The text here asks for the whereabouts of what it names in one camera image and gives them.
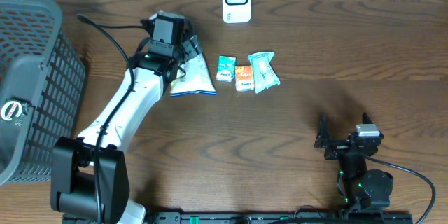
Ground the white teal package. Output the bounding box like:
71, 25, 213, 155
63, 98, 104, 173
170, 54, 217, 97

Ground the teal tissue pack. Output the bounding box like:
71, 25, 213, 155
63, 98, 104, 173
216, 55, 237, 82

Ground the orange tissue pack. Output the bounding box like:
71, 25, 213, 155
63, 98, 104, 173
234, 65, 255, 92

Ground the dark green round-label box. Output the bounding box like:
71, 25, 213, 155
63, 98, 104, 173
1, 99, 28, 126

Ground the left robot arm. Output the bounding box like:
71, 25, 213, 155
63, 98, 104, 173
50, 17, 195, 223

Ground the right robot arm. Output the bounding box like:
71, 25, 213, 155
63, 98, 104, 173
314, 113, 393, 219

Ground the grey plastic mesh basket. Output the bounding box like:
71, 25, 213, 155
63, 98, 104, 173
1, 0, 87, 184

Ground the left black cable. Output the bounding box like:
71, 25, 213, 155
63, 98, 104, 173
77, 13, 155, 224

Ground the black cable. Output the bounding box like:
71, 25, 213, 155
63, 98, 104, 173
77, 13, 155, 224
360, 152, 437, 224

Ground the right black cable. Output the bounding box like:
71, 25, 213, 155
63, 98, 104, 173
360, 152, 437, 224

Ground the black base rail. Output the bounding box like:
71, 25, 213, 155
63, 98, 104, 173
62, 211, 414, 224

